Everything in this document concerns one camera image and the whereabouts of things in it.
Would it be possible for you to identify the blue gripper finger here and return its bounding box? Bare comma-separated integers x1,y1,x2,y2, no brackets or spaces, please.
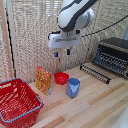
54,49,60,59
66,48,72,56

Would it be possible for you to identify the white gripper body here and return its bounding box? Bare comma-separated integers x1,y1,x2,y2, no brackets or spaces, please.
47,30,82,51

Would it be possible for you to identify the red bowl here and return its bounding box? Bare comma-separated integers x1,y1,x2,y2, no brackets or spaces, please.
53,71,70,86

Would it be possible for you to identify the red shopping basket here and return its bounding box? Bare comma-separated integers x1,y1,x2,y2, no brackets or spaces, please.
0,77,44,128

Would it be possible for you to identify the colourful snack box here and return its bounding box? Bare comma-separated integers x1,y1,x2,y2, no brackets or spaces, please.
35,66,54,97

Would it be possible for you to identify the bamboo blind screen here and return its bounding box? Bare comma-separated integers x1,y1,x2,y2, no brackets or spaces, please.
5,0,128,84

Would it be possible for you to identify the blue cup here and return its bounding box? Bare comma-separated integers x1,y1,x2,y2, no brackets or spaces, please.
65,77,81,99

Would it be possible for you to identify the black toaster oven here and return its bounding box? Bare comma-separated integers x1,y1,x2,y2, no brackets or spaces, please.
92,37,128,80

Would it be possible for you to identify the black cable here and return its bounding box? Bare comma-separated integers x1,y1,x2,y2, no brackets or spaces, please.
80,14,128,38

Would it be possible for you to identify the wooden post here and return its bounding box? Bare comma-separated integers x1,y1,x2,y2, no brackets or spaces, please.
0,0,16,81

